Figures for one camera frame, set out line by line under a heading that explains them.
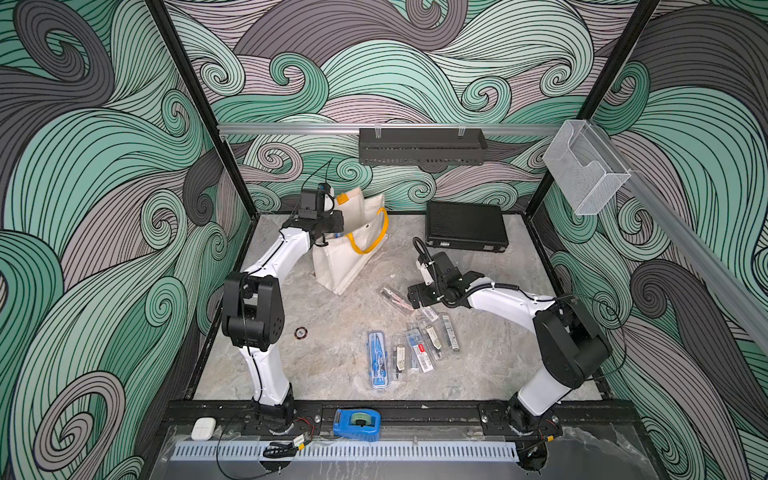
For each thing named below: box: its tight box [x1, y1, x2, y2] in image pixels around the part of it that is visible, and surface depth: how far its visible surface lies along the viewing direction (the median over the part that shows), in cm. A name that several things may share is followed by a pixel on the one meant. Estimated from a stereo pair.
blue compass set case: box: [367, 331, 388, 389], surface depth 83 cm
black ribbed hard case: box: [425, 201, 509, 253], surface depth 109 cm
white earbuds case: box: [191, 417, 216, 440], surface depth 72 cm
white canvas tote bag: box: [312, 188, 389, 296], surface depth 97 cm
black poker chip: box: [294, 326, 308, 340], surface depth 90 cm
